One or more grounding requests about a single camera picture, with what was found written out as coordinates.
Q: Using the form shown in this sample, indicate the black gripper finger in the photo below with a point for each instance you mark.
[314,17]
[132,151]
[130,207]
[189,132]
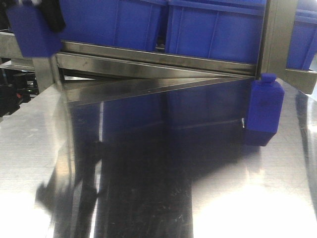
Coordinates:
[52,14]

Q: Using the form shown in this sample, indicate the blue bottle-shaped part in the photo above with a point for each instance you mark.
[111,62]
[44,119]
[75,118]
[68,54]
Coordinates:
[265,105]
[34,37]

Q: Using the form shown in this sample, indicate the stainless steel shelf rack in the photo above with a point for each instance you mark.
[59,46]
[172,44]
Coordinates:
[82,60]

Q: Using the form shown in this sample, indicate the blue bin center-left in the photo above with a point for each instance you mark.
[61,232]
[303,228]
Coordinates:
[131,24]

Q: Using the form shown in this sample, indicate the blue bin center-right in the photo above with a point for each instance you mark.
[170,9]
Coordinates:
[215,29]

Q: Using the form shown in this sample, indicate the blue bin far right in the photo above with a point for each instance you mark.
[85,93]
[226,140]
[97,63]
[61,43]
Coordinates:
[303,45]

